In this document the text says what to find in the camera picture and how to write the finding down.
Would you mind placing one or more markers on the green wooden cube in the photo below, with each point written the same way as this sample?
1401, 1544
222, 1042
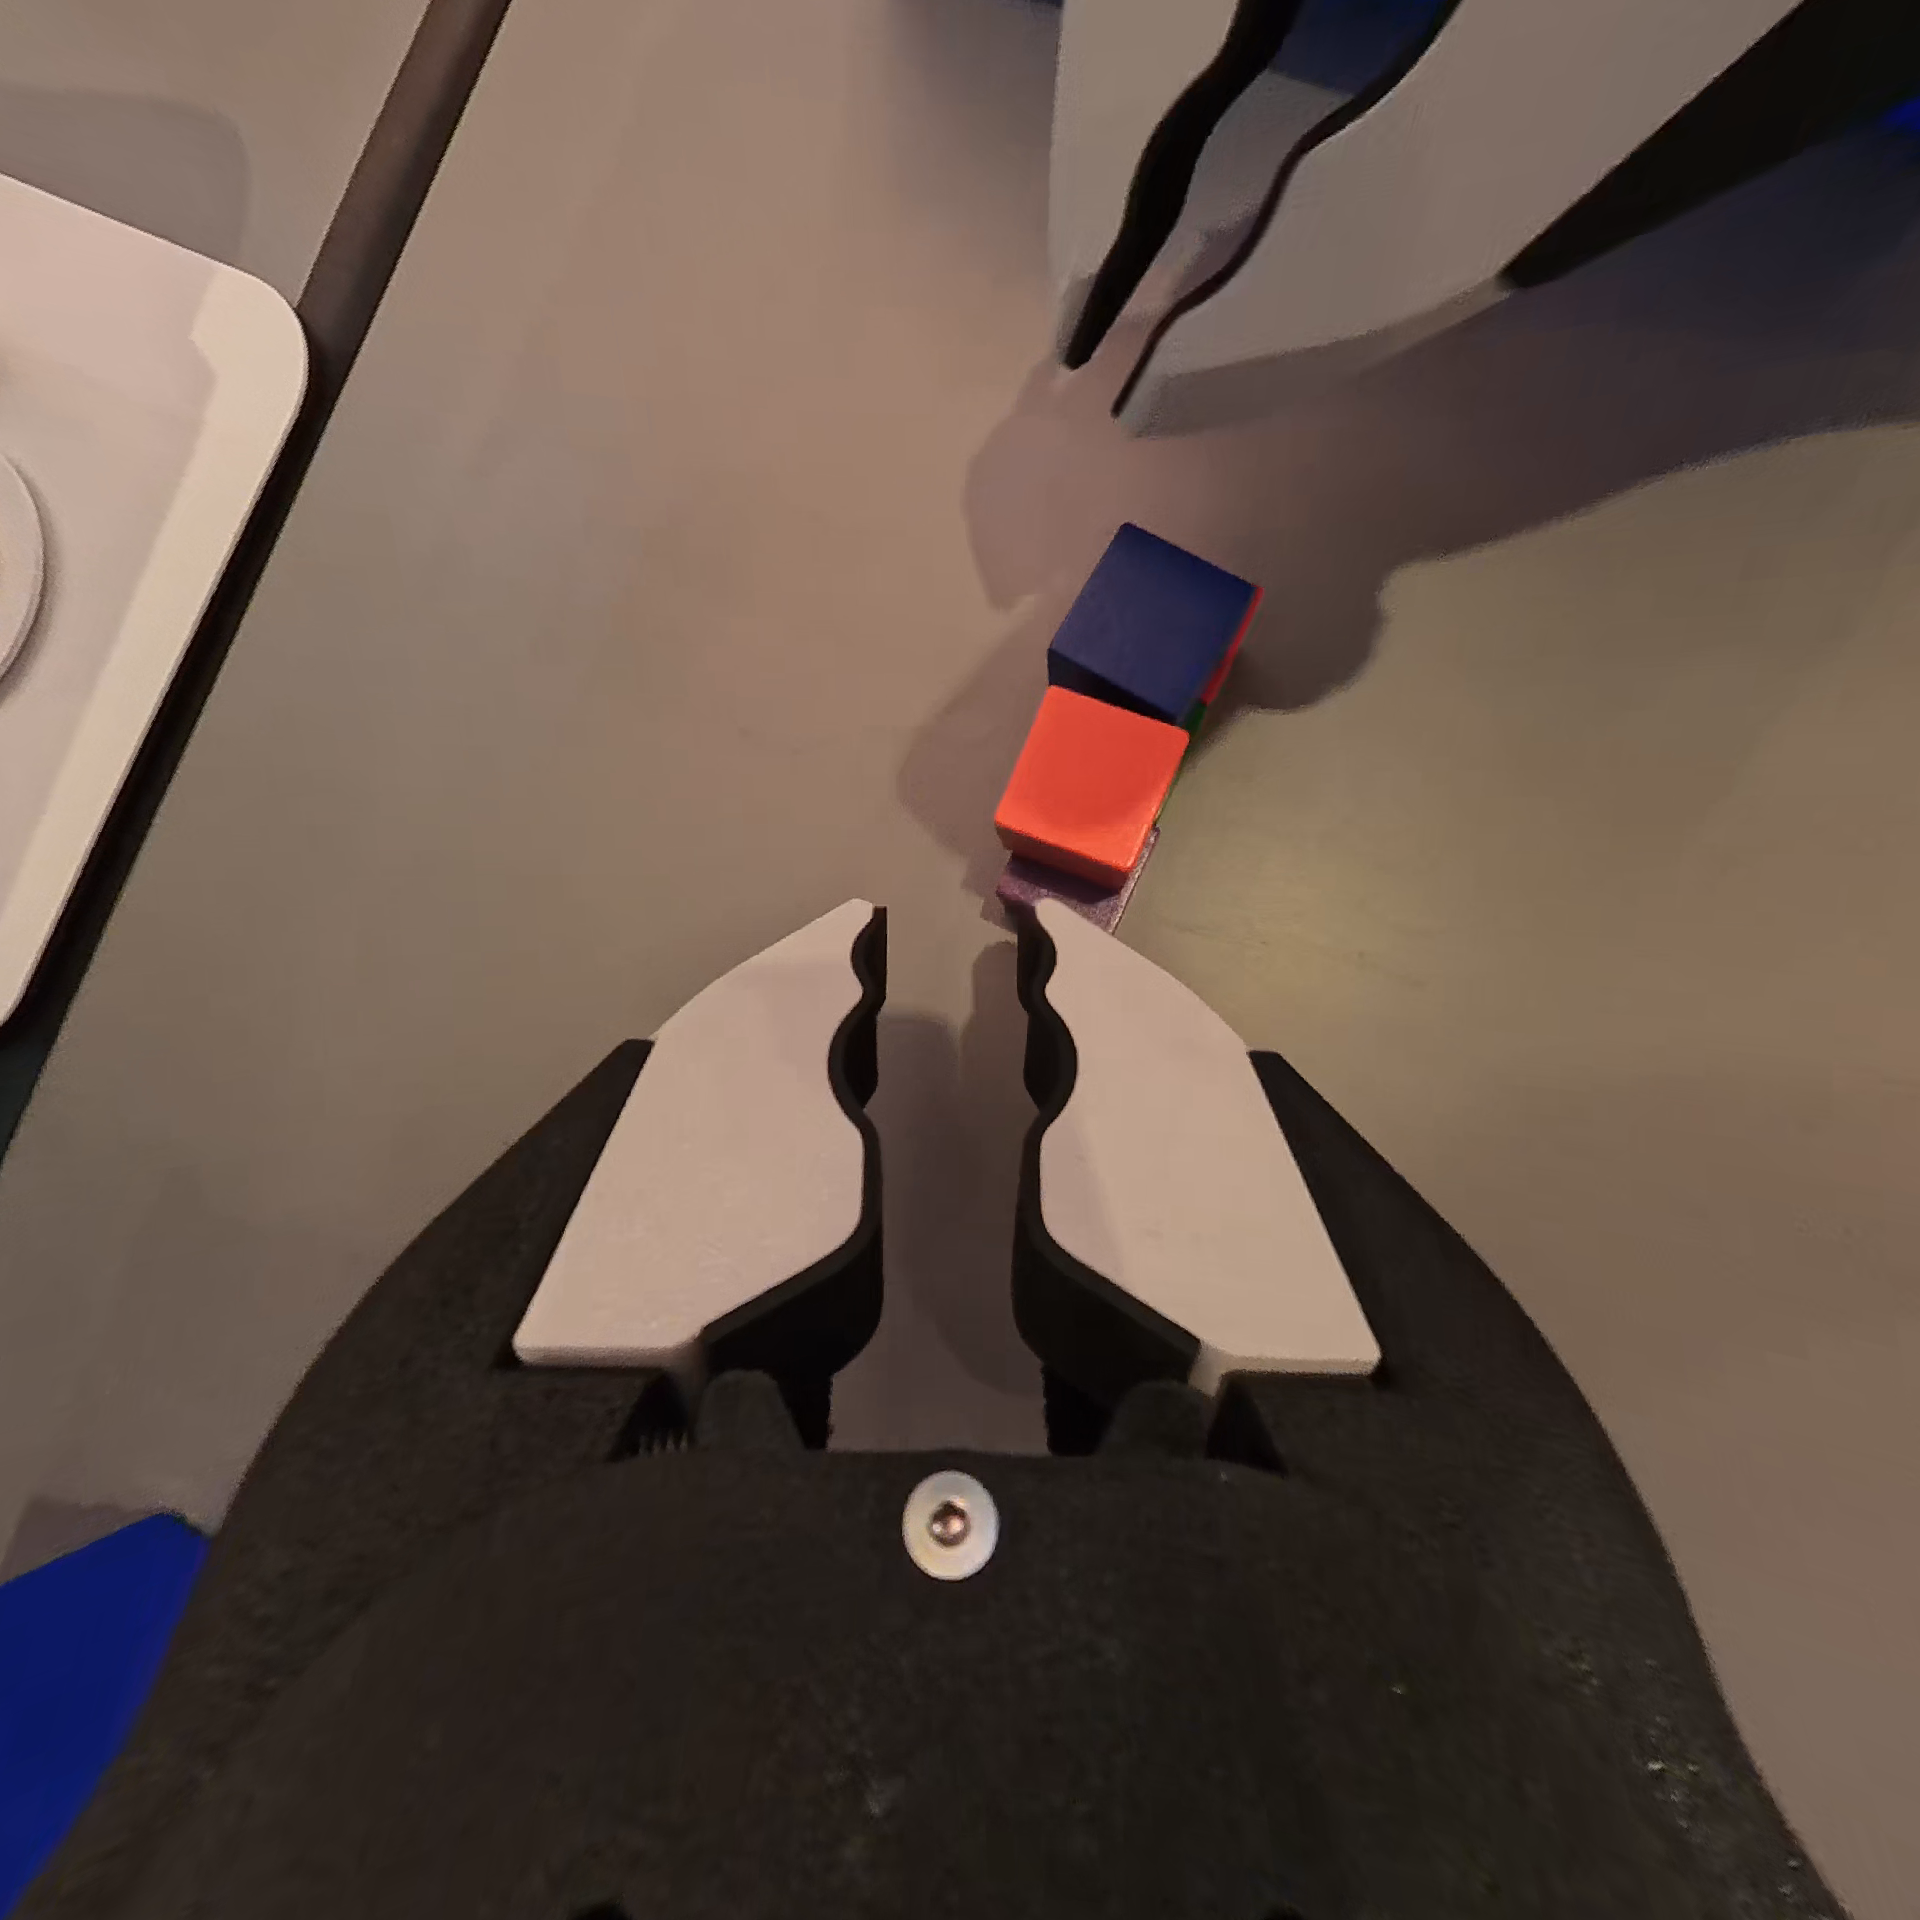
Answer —
1197, 734

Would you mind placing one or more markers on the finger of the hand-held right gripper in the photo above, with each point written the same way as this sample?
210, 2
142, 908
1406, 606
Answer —
1110, 119
1425, 195

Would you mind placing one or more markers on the red wooden cube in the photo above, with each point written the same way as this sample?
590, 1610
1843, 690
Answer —
1237, 638

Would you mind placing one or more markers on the dark blue wooden cube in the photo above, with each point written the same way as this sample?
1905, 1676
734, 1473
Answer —
1148, 622

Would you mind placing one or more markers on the orange wooden cube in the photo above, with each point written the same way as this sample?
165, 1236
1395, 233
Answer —
1089, 779

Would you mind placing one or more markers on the purple wooden cube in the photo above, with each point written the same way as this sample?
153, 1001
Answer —
1074, 896

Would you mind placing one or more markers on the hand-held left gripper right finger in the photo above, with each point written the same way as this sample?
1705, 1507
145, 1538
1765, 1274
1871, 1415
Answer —
1186, 1201

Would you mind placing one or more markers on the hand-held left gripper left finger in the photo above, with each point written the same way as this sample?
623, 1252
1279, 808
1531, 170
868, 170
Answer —
706, 1201

